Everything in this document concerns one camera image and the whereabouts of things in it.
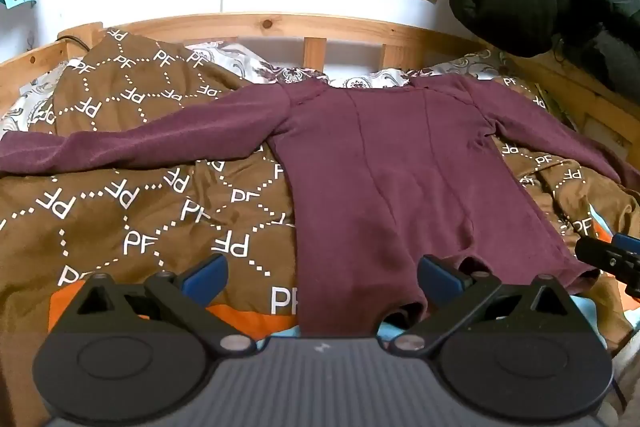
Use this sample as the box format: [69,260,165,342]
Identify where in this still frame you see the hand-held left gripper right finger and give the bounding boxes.
[390,255,583,358]

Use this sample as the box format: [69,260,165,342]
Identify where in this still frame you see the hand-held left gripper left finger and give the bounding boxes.
[60,253,253,360]

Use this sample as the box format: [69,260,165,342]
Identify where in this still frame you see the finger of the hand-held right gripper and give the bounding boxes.
[575,233,640,300]

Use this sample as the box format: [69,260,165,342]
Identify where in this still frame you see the maroon long-sleeve shirt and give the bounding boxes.
[0,74,640,338]

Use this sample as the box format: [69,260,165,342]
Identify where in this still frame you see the orange and blue bed sheet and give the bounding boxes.
[47,202,640,358]

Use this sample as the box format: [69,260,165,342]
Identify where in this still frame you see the brown printed blanket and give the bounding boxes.
[0,27,640,427]

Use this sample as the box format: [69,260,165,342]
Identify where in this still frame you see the grey floral pillow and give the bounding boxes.
[325,49,508,90]

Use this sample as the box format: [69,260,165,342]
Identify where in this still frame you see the white floral pillow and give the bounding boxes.
[184,39,331,86]

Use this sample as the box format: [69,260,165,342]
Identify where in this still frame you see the white floral bed sheet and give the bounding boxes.
[0,58,86,138]

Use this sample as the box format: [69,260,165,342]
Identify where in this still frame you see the wooden bed frame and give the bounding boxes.
[0,12,640,158]

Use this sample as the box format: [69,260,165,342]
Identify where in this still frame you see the black cable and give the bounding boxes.
[56,35,94,52]

